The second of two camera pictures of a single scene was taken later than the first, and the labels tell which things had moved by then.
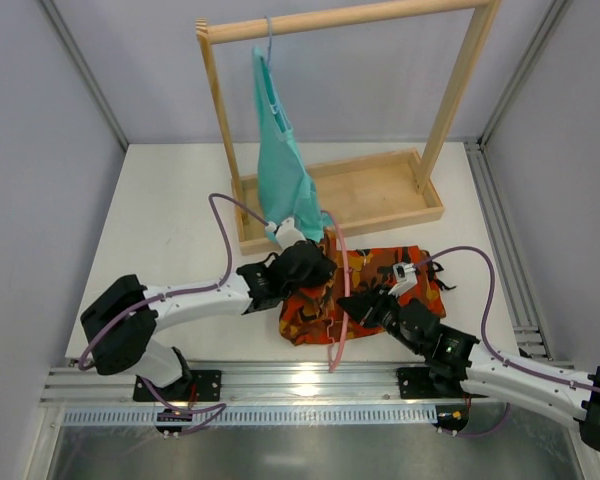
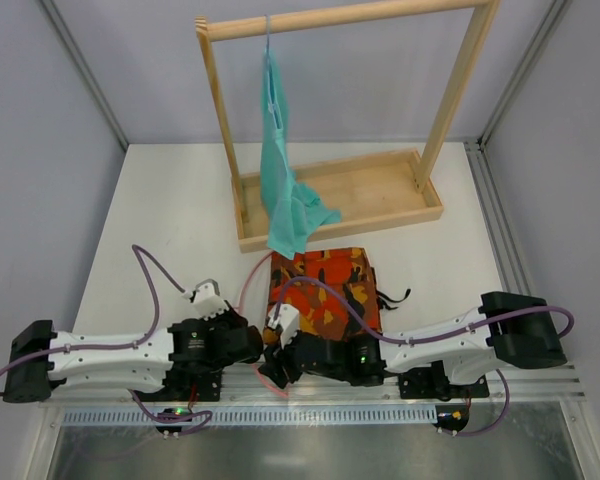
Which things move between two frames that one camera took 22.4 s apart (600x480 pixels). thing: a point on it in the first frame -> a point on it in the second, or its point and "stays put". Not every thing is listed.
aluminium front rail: [354, 386] stays put
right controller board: [451, 418] stays put
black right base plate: [417, 383] stays put
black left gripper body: [310, 261] -> [245, 343]
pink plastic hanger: [347, 292] -> [240, 298]
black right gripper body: [375, 307] -> [284, 361]
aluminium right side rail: [528, 327] stays put
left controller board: [172, 415] stays put
